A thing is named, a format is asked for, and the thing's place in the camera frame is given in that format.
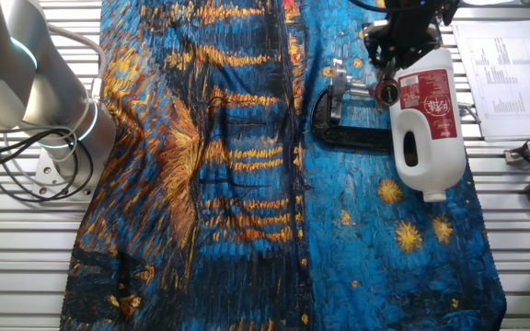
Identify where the black C-clamp silver screw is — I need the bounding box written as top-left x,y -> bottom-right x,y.
309,85 -> 482,154

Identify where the thick grey robot cable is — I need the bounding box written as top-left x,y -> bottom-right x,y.
43,21 -> 109,105

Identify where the blue starry painting cloth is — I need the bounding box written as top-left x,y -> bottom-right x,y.
60,0 -> 508,331

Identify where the white bottle red label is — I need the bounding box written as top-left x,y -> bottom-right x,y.
386,45 -> 467,203

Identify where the silver lever bracket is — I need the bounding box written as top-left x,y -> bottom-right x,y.
328,58 -> 356,121

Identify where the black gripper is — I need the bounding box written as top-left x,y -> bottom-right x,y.
363,0 -> 444,79

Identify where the printed paper sheet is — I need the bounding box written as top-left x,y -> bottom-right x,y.
451,20 -> 530,143

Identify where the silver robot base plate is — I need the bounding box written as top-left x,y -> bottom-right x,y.
32,149 -> 98,203

